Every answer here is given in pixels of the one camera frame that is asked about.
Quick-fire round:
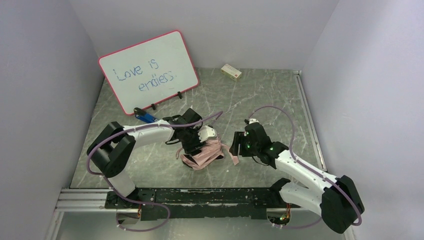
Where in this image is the pink and black folding umbrella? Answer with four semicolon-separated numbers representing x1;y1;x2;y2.
175;138;240;171

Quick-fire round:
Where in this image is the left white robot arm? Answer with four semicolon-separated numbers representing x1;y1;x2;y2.
86;108;205;201

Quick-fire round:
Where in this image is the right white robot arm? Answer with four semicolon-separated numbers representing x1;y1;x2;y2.
229;122;365;234

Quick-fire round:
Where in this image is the blue stapler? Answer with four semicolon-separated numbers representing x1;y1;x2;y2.
133;107;159;124

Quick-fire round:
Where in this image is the small white cardboard box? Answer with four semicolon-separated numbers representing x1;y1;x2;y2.
220;64;242;81

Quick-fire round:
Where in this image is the pink framed whiteboard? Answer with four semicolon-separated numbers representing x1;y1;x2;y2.
98;30;200;115

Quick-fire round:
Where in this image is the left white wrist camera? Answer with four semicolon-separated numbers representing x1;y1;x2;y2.
197;125;218;143

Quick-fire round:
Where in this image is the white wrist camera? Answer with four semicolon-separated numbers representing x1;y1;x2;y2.
197;125;218;143
247;118;260;125

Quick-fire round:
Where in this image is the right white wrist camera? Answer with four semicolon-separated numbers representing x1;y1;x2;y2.
247;118;260;125

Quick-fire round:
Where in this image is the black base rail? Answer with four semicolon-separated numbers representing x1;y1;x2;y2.
104;187;287;221

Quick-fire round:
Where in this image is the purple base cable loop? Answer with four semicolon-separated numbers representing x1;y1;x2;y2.
115;198;171;233

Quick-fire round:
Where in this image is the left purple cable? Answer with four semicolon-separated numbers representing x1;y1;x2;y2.
86;110;224;206

